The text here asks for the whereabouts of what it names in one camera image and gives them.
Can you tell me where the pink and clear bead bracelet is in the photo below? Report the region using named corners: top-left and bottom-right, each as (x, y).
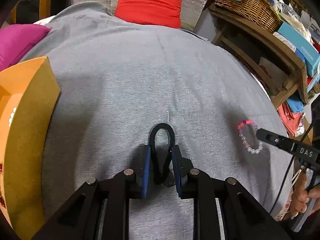
top-left (237, 119), bottom-right (264, 155)

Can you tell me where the black hair tie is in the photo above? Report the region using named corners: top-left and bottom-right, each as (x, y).
top-left (147, 122), bottom-right (176, 188)

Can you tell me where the person's right hand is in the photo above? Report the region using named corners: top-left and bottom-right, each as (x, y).
top-left (290, 171), bottom-right (320, 217)

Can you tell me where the wooden shelf unit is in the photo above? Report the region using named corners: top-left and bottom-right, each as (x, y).
top-left (209, 4), bottom-right (309, 108)

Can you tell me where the blue fashion box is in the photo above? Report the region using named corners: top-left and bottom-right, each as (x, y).
top-left (278, 22), bottom-right (319, 77)

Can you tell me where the grey blanket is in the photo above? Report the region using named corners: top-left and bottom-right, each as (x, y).
top-left (19, 1), bottom-right (295, 240)

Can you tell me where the orange cardboard box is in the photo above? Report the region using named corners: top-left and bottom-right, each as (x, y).
top-left (1, 56), bottom-right (60, 239)

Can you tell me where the wicker basket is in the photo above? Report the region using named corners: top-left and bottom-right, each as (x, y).
top-left (214, 0), bottom-right (282, 33)

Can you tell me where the magenta pillow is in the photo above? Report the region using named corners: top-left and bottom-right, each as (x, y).
top-left (0, 24), bottom-right (51, 71)

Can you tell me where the red cushion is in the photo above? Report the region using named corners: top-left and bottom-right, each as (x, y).
top-left (114, 0), bottom-right (182, 29)

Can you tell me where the wooden cabinet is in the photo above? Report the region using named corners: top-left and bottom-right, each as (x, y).
top-left (8, 0), bottom-right (51, 24)

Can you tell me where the black cable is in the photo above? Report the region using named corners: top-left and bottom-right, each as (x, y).
top-left (269, 122), bottom-right (316, 215)

